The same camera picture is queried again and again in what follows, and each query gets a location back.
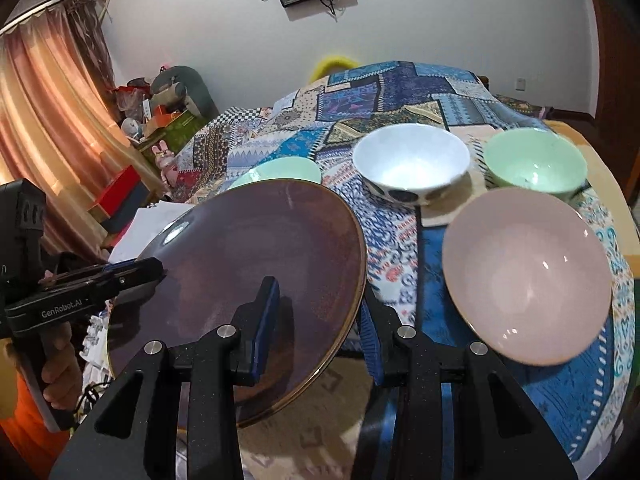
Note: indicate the red box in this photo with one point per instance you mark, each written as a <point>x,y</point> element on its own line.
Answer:
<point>116,206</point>

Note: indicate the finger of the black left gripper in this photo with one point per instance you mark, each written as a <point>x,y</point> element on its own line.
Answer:
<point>120,277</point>

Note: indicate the pink ceramic bowl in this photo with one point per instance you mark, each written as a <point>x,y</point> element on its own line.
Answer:
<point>528,275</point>

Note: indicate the dark brown ceramic plate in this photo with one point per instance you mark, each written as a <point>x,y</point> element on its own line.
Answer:
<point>215,256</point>

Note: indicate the green box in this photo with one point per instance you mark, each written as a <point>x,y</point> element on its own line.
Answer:
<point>175,135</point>

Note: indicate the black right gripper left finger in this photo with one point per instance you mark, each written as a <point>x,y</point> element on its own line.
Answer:
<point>131,433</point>

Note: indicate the grey plush toy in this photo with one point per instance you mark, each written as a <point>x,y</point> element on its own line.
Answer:
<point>183,86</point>

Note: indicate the yellow chair back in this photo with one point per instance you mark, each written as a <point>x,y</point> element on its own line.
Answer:
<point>330,65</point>

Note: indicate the left hand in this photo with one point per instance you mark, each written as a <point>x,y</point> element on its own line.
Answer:
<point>61,373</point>

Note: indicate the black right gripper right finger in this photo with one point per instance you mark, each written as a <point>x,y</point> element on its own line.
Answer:
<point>457,411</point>

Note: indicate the orange curtain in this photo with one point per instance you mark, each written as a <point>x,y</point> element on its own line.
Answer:
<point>58,132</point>

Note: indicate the mint green plate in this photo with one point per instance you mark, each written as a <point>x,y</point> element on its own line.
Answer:
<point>291,168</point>

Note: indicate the mint green bowl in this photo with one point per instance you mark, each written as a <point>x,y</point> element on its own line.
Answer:
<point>538,160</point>

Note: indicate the white bowl black spots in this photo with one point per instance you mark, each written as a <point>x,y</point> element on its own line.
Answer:
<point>410,164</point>

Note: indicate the pink bunny toy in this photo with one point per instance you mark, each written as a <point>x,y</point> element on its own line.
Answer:
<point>166,162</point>

